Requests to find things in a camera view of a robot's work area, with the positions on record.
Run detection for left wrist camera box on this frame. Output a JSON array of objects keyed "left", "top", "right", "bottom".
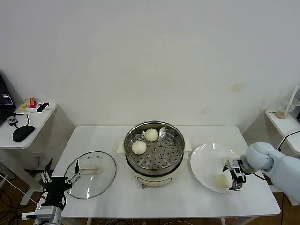
[{"left": 21, "top": 205, "right": 56, "bottom": 221}]

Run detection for white side desk with laptop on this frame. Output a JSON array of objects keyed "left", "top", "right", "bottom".
[{"left": 0, "top": 102, "right": 58, "bottom": 207}]

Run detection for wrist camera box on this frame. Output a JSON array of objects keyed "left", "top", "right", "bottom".
[
  {"left": 21, "top": 205, "right": 56, "bottom": 221},
  {"left": 227, "top": 158, "right": 242, "bottom": 169}
]

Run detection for black dongle with cable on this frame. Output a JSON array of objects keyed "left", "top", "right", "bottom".
[{"left": 7, "top": 112, "right": 30, "bottom": 129}]

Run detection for black laptop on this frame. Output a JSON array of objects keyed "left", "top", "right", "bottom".
[{"left": 0, "top": 71, "right": 17, "bottom": 128}]

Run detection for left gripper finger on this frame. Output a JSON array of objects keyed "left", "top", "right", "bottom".
[
  {"left": 64, "top": 159, "right": 83, "bottom": 185},
  {"left": 39, "top": 158, "right": 54, "bottom": 185}
]

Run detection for black hanging power cable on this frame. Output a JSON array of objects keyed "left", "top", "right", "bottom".
[{"left": 262, "top": 128, "right": 300, "bottom": 225}]

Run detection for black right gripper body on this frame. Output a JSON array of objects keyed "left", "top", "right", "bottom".
[{"left": 231, "top": 167, "right": 248, "bottom": 186}]

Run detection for white flat device under phone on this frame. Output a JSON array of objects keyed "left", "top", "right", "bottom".
[{"left": 27, "top": 104, "right": 53, "bottom": 115}]

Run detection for white side desk with cup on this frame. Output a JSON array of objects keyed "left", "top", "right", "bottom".
[{"left": 264, "top": 109, "right": 300, "bottom": 207}]

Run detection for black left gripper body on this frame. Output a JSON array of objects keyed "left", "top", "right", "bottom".
[{"left": 42, "top": 177, "right": 68, "bottom": 207}]

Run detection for black smartphone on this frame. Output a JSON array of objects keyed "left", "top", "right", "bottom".
[{"left": 36, "top": 102, "right": 51, "bottom": 113}]

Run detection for clear plastic drink cup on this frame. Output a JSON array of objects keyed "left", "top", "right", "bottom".
[{"left": 275, "top": 98, "right": 300, "bottom": 120}]

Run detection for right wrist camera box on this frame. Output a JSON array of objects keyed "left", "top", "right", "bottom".
[{"left": 227, "top": 158, "right": 242, "bottom": 169}]

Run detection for cream electric cooker pot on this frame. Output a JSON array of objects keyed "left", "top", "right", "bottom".
[{"left": 116, "top": 138, "right": 192, "bottom": 189}]

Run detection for white drinking straw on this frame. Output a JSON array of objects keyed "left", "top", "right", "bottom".
[{"left": 284, "top": 86, "right": 299, "bottom": 117}]

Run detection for black floor cable bundle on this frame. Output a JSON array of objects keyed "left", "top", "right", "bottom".
[{"left": 0, "top": 187, "right": 26, "bottom": 225}]

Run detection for white floor cable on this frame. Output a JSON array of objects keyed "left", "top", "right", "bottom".
[{"left": 0, "top": 173, "right": 38, "bottom": 204}]

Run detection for glass lid with cream handle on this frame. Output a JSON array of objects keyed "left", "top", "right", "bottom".
[{"left": 64, "top": 151, "right": 117, "bottom": 200}]

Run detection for perforated steel steamer basket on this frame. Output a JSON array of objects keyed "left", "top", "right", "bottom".
[{"left": 123, "top": 120, "right": 186, "bottom": 175}]

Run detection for white round plate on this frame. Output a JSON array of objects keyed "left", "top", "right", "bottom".
[{"left": 190, "top": 143, "right": 247, "bottom": 195}]

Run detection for yellow snack packet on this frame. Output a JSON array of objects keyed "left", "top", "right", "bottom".
[{"left": 19, "top": 98, "right": 31, "bottom": 110}]

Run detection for black computer mouse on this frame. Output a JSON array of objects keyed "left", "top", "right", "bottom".
[{"left": 12, "top": 125, "right": 36, "bottom": 143}]

